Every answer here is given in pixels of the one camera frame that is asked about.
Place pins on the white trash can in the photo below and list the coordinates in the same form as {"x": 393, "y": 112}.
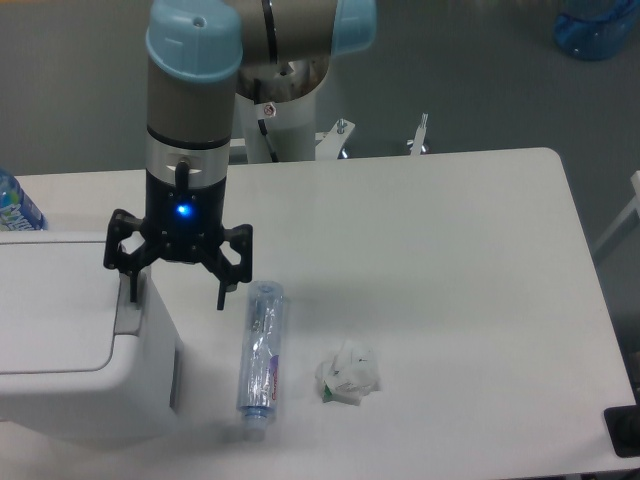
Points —
{"x": 86, "y": 353}

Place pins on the crumpled white paper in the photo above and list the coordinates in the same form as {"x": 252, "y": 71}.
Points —
{"x": 351, "y": 375}

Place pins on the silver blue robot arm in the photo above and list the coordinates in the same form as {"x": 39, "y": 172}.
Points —
{"x": 196, "y": 52}

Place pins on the empty clear plastic bottle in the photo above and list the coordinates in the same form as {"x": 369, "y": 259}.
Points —
{"x": 259, "y": 367}

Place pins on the blue labelled water bottle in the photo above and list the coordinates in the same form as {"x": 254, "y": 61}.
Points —
{"x": 18, "y": 211}

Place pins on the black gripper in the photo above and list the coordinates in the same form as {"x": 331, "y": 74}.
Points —
{"x": 180, "y": 226}

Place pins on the white frame at right edge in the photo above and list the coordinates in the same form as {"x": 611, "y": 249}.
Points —
{"x": 620, "y": 228}

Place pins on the large blue water jug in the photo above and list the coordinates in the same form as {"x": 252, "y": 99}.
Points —
{"x": 594, "y": 30}

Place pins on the black clamp at table corner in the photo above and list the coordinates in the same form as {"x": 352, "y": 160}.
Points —
{"x": 623, "y": 427}

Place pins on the silver levelling foot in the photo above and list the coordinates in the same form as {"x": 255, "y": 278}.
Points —
{"x": 418, "y": 144}

